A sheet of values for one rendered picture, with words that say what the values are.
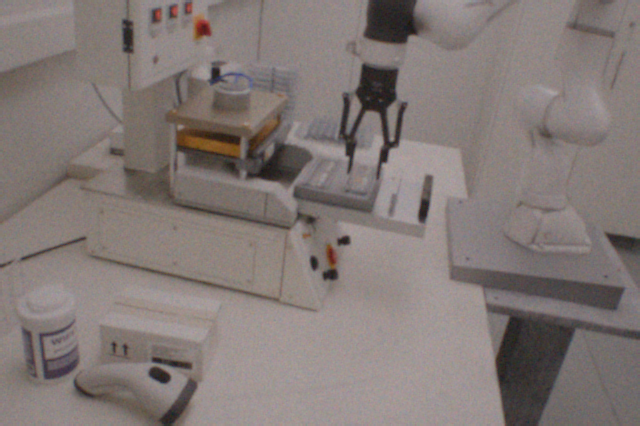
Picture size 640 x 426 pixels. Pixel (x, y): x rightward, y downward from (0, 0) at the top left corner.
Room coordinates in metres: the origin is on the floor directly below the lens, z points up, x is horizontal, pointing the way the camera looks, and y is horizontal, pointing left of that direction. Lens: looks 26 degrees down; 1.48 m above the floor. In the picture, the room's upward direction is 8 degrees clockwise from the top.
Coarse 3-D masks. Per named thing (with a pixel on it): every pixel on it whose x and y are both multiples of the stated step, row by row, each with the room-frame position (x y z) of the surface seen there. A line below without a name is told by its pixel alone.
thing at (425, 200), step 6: (426, 180) 1.17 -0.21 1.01; (432, 180) 1.18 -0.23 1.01; (426, 186) 1.14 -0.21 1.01; (432, 186) 1.15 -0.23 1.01; (426, 192) 1.10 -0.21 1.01; (420, 198) 1.11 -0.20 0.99; (426, 198) 1.07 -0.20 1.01; (420, 204) 1.07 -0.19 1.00; (426, 204) 1.07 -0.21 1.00; (420, 210) 1.07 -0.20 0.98; (426, 210) 1.07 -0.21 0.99; (420, 216) 1.07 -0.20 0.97; (426, 216) 1.07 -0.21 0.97
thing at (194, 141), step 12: (276, 120) 1.29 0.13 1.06; (180, 132) 1.13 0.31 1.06; (192, 132) 1.14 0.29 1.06; (204, 132) 1.15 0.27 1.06; (216, 132) 1.16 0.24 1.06; (264, 132) 1.20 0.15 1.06; (180, 144) 1.12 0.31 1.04; (192, 144) 1.12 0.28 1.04; (204, 144) 1.11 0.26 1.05; (216, 144) 1.11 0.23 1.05; (228, 144) 1.10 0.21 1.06; (252, 144) 1.12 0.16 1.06; (204, 156) 1.11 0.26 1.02; (216, 156) 1.11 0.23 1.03; (228, 156) 1.11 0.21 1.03
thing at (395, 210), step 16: (384, 176) 1.26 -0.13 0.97; (400, 176) 1.17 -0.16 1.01; (288, 192) 1.10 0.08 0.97; (384, 192) 1.17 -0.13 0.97; (400, 192) 1.18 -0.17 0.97; (416, 192) 1.19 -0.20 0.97; (304, 208) 1.07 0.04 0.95; (320, 208) 1.06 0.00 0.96; (336, 208) 1.06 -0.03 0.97; (352, 208) 1.06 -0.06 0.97; (384, 208) 1.09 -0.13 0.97; (400, 208) 1.10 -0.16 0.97; (416, 208) 1.11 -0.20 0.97; (368, 224) 1.05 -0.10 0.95; (384, 224) 1.04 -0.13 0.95; (400, 224) 1.04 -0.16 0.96; (416, 224) 1.03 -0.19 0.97
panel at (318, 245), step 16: (304, 224) 1.09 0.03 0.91; (320, 224) 1.18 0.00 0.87; (336, 224) 1.28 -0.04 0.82; (304, 240) 1.06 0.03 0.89; (320, 240) 1.14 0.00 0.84; (336, 240) 1.24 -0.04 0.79; (304, 256) 1.03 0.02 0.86; (320, 256) 1.11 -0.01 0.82; (320, 272) 1.08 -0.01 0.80; (320, 288) 1.04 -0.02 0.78
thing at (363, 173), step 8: (360, 160) 1.23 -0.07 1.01; (368, 160) 1.23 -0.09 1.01; (376, 160) 1.24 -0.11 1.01; (352, 168) 1.17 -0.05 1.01; (360, 168) 1.18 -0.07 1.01; (368, 168) 1.18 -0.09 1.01; (376, 168) 1.19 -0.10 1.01; (352, 176) 1.13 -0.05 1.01; (360, 176) 1.13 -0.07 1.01; (368, 176) 1.14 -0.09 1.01; (352, 184) 1.08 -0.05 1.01; (360, 184) 1.09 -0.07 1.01; (368, 184) 1.09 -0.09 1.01
